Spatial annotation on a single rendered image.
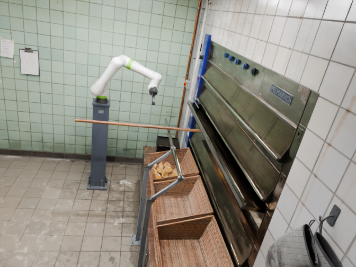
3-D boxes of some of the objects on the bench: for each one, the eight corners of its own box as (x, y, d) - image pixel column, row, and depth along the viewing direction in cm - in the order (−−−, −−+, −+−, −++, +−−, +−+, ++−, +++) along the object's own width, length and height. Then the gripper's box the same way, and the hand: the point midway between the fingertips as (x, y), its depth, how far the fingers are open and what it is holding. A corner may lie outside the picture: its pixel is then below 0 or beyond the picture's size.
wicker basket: (185, 166, 344) (189, 146, 333) (195, 194, 294) (200, 172, 283) (147, 163, 334) (150, 143, 323) (150, 192, 284) (153, 170, 272)
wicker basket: (207, 238, 238) (214, 214, 227) (229, 302, 188) (239, 274, 177) (152, 239, 227) (156, 213, 216) (159, 305, 177) (165, 276, 166)
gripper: (158, 81, 292) (159, 86, 273) (155, 103, 302) (156, 109, 283) (151, 80, 291) (152, 86, 272) (148, 102, 301) (149, 109, 282)
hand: (154, 97), depth 278 cm, fingers open, 13 cm apart
